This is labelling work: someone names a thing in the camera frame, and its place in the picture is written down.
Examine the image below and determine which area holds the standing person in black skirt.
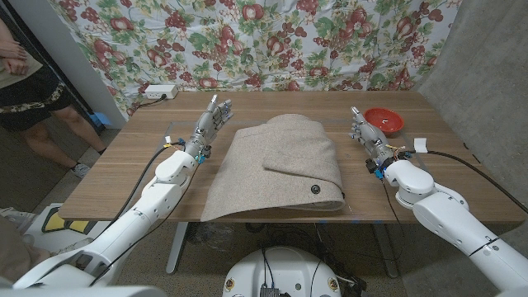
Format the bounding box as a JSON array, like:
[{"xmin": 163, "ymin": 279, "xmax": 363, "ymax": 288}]
[{"xmin": 0, "ymin": 18, "xmax": 107, "ymax": 179}]

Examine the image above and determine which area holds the black floor cable bundle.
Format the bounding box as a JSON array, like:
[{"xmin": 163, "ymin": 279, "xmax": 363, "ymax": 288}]
[{"xmin": 247, "ymin": 222, "xmax": 368, "ymax": 292}]

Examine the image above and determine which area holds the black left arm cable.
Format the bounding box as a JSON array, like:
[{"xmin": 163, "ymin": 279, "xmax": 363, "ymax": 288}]
[{"xmin": 88, "ymin": 142, "xmax": 186, "ymax": 286}]

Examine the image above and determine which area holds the yellow and black floor platform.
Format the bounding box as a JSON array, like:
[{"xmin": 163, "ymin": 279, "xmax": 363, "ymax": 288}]
[{"xmin": 24, "ymin": 204, "xmax": 112, "ymax": 253}]

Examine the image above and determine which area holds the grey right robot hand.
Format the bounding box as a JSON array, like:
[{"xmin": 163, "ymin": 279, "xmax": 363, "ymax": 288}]
[{"xmin": 348, "ymin": 106, "xmax": 408, "ymax": 166}]

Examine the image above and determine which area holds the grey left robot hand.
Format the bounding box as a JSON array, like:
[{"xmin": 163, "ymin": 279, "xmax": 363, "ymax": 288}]
[{"xmin": 184, "ymin": 94, "xmax": 234, "ymax": 158}]

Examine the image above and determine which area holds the red bowl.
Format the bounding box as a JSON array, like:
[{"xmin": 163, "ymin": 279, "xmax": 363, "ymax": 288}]
[{"xmin": 363, "ymin": 107, "xmax": 405, "ymax": 135}]

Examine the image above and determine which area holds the floral fruit print backdrop cloth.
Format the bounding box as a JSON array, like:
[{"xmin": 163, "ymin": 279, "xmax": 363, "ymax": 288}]
[{"xmin": 48, "ymin": 0, "xmax": 462, "ymax": 117}]

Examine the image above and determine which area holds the black power strip cord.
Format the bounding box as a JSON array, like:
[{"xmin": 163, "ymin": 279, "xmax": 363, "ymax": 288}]
[{"xmin": 130, "ymin": 94, "xmax": 168, "ymax": 113}]

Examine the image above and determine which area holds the white power strip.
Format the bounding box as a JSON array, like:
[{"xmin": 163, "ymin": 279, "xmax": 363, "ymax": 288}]
[{"xmin": 144, "ymin": 84, "xmax": 179, "ymax": 100}]

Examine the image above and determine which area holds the blue object on floor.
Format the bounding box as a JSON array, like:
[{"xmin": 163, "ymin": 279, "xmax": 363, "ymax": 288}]
[{"xmin": 88, "ymin": 111, "xmax": 112, "ymax": 128}]

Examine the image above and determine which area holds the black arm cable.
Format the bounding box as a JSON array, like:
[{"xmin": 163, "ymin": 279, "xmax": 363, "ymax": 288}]
[
  {"xmin": 88, "ymin": 142, "xmax": 186, "ymax": 286},
  {"xmin": 427, "ymin": 150, "xmax": 528, "ymax": 215}
]

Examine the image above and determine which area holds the grey table leg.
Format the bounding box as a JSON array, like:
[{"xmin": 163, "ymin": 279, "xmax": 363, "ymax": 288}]
[
  {"xmin": 165, "ymin": 221, "xmax": 190, "ymax": 276},
  {"xmin": 373, "ymin": 222, "xmax": 399, "ymax": 280}
]

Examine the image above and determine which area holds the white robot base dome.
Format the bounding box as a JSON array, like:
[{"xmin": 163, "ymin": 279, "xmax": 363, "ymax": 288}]
[{"xmin": 222, "ymin": 246, "xmax": 342, "ymax": 297}]

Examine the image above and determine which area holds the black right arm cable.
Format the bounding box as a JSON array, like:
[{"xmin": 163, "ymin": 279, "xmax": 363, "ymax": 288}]
[{"xmin": 427, "ymin": 150, "xmax": 528, "ymax": 215}]

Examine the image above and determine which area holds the beige wool coat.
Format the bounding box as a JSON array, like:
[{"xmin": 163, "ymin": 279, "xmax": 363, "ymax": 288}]
[{"xmin": 200, "ymin": 113, "xmax": 346, "ymax": 223}]

